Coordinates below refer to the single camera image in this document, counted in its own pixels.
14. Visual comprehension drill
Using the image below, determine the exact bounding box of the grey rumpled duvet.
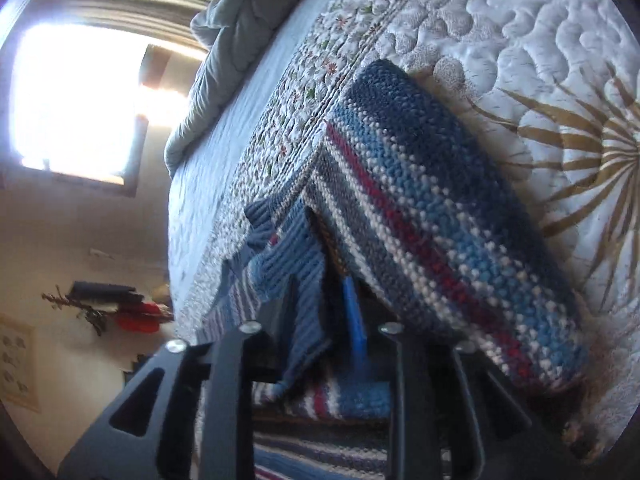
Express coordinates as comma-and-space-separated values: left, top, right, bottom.
164, 0, 328, 176

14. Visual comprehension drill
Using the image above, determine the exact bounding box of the floral quilted bedspread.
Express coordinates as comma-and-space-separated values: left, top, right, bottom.
176, 0, 639, 460

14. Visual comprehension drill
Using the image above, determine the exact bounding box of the blue striped knit sweater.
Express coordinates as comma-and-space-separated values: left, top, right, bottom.
196, 58, 590, 480

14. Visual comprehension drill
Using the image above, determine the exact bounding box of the light blue bed sheet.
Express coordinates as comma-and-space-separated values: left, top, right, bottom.
168, 0, 330, 311

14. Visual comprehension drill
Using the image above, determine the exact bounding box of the paper calendar on wall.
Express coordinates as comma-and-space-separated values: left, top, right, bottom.
0, 314, 40, 413

